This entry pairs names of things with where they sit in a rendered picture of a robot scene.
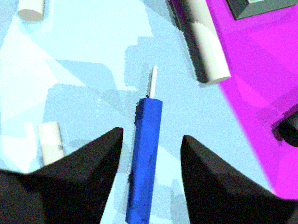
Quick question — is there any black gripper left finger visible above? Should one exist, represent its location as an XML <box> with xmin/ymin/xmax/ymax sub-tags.
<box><xmin>0</xmin><ymin>127</ymin><xmax>124</xmax><ymax>224</ymax></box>

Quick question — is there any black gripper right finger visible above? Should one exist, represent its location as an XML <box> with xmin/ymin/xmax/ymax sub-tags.
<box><xmin>180</xmin><ymin>135</ymin><xmax>298</xmax><ymax>224</ymax></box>

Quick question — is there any blue stylus with grey tip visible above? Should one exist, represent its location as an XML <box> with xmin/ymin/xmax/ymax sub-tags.
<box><xmin>125</xmin><ymin>64</ymin><xmax>163</xmax><ymax>224</ymax></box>

